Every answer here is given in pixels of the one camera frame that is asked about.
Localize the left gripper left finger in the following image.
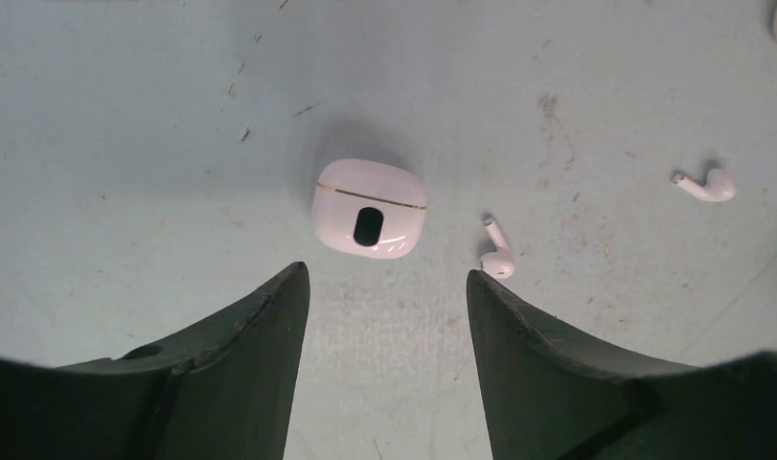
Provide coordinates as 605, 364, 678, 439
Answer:
0, 262, 310, 459

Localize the white earbud charging case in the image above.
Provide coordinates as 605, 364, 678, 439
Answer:
311, 158, 428, 260

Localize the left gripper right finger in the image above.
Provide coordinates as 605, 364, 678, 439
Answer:
466, 270, 777, 459

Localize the white earbud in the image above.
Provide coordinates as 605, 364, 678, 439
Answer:
479, 215, 515, 280
672, 168, 737, 203

